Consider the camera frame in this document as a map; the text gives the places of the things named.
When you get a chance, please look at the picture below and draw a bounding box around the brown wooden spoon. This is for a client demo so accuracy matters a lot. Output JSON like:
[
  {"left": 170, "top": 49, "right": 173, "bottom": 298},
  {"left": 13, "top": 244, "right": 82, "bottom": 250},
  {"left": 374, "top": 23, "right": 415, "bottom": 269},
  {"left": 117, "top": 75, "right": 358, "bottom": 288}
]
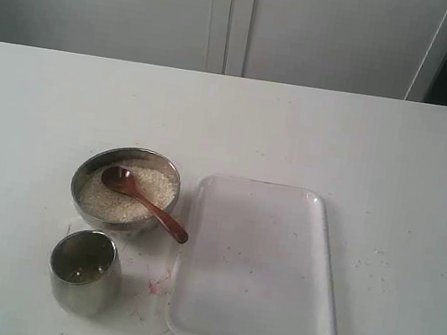
[{"left": 101, "top": 166, "right": 189, "bottom": 244}]

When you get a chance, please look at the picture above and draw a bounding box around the steel bowl of rice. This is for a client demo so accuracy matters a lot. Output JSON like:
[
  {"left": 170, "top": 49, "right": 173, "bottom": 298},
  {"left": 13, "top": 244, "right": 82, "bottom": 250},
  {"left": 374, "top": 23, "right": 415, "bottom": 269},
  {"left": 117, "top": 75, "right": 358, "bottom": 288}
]
[{"left": 70, "top": 147, "right": 181, "bottom": 239}]

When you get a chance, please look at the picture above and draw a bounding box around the small steel cup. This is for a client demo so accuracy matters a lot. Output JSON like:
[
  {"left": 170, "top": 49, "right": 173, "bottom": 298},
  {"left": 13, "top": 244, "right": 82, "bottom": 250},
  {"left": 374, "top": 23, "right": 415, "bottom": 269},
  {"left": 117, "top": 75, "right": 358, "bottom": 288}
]
[{"left": 49, "top": 230, "right": 122, "bottom": 317}]

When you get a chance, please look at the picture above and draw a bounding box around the white plastic tray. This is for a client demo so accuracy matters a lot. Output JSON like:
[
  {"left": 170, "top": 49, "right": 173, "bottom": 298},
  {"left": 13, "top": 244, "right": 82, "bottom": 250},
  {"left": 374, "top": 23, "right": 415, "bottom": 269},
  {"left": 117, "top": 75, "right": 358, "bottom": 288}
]
[{"left": 165, "top": 175, "right": 336, "bottom": 335}]

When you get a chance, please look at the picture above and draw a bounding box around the white cabinet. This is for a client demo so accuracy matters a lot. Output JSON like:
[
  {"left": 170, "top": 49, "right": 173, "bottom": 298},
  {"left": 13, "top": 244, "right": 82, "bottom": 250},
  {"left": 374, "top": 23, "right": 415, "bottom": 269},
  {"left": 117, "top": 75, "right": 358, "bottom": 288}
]
[{"left": 0, "top": 0, "right": 447, "bottom": 102}]

